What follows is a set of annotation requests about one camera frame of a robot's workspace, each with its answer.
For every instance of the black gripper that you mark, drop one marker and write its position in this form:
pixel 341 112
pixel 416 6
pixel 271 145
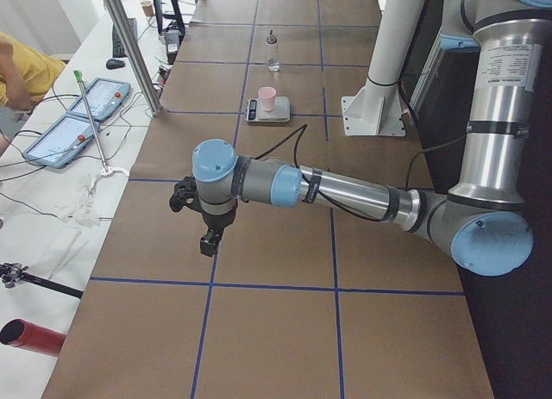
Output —
pixel 217 221

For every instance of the pink plastic cup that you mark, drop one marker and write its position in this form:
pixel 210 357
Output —
pixel 267 96

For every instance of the glass sauce bottle steel spout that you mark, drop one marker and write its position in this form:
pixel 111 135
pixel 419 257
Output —
pixel 272 52

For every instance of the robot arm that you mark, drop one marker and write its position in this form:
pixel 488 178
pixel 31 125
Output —
pixel 353 188

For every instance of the white plastic clamp parts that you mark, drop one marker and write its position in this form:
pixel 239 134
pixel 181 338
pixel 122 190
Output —
pixel 83 212

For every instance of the near blue teach pendant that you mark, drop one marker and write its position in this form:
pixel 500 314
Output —
pixel 61 143

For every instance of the blue teach pendant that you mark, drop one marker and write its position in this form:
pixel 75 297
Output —
pixel 105 96
pixel 61 143

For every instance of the far blue teach pendant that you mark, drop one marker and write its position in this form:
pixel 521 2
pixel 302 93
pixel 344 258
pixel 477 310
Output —
pixel 105 96

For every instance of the black tripod rod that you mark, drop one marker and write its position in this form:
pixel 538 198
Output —
pixel 14 274

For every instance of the black computer mouse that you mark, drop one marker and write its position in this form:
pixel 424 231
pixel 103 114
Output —
pixel 112 64

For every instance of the black power adapter box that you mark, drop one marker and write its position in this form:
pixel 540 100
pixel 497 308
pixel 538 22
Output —
pixel 172 39

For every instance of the red cylinder tube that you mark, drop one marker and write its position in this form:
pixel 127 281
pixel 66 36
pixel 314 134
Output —
pixel 31 337

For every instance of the black keyboard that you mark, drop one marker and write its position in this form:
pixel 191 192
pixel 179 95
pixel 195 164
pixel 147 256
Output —
pixel 118 49

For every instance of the metal rod green tip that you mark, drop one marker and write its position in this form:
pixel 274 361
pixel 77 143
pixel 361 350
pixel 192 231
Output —
pixel 91 119

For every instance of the person in yellow shirt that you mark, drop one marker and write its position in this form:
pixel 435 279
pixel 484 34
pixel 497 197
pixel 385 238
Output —
pixel 26 74

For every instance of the white pillar with base plate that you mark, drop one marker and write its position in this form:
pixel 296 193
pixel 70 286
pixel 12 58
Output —
pixel 376 110

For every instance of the aluminium frame post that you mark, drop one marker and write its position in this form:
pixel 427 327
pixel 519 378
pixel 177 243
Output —
pixel 119 19

